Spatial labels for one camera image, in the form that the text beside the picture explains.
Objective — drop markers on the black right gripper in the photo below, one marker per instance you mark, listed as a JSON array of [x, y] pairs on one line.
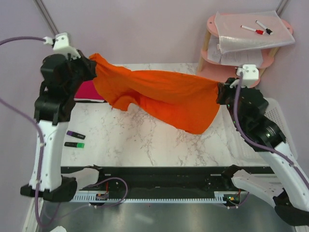
[[223, 89]]

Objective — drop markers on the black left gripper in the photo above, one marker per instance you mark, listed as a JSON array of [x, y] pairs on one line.
[[89, 65]]

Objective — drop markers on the orange t shirt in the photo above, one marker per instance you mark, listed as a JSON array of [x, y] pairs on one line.
[[187, 102]]

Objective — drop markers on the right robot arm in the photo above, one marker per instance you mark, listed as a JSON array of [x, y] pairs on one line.
[[247, 107]]

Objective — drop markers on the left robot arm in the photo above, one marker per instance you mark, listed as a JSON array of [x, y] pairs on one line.
[[62, 77]]

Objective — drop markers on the folded magenta t shirt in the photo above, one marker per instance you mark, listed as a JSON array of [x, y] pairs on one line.
[[88, 93]]

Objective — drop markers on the pink wooden shelf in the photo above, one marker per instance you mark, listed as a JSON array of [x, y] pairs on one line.
[[220, 72]]

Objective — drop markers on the printed paper sheets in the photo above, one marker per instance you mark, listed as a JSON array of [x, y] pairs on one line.
[[232, 58]]

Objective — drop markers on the white plastic basket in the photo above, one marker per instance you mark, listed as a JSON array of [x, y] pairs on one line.
[[268, 130]]

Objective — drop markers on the purple highlighter marker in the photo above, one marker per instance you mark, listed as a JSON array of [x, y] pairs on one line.
[[75, 135]]

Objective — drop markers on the translucent plastic pouch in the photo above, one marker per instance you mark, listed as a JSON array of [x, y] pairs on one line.
[[251, 31]]

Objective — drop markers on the red capped whiteboard marker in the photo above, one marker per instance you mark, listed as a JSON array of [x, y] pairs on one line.
[[260, 32]]

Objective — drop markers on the green highlighter marker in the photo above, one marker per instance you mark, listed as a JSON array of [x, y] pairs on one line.
[[74, 144]]

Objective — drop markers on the black capped whiteboard marker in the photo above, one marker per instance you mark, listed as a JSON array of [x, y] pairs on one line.
[[267, 30]]

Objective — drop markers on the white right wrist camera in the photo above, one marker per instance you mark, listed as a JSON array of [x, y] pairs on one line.
[[248, 76]]

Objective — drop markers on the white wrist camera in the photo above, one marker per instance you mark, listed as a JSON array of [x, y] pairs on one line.
[[248, 76], [61, 45]]

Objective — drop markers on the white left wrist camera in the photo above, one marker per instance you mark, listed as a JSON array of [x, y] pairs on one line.
[[61, 45]]

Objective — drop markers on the white slotted cable duct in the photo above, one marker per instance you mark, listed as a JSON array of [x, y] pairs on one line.
[[84, 196]]

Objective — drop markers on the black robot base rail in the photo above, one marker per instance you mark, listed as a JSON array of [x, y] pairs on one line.
[[164, 182]]

